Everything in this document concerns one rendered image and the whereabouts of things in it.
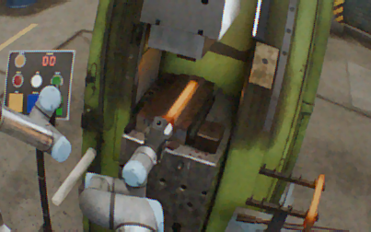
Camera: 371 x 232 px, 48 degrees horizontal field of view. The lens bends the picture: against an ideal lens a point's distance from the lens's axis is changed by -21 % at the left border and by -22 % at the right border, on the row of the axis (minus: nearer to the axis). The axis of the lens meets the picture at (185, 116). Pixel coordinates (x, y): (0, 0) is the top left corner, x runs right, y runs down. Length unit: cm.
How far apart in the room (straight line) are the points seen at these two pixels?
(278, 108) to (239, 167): 32
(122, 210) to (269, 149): 92
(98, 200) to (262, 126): 91
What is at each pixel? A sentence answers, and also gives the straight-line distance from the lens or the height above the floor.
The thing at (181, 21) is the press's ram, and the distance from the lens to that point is 177.
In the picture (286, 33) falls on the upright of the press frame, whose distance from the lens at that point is 185.
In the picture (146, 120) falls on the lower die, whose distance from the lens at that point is 197.
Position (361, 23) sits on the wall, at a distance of 780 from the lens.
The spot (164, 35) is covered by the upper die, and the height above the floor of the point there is 133.
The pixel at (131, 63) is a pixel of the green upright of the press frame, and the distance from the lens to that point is 207.
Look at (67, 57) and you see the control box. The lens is 196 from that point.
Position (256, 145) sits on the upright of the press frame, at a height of 92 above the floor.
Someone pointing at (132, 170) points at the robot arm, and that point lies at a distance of 164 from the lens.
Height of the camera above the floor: 201
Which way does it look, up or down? 30 degrees down
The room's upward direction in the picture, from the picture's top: 11 degrees clockwise
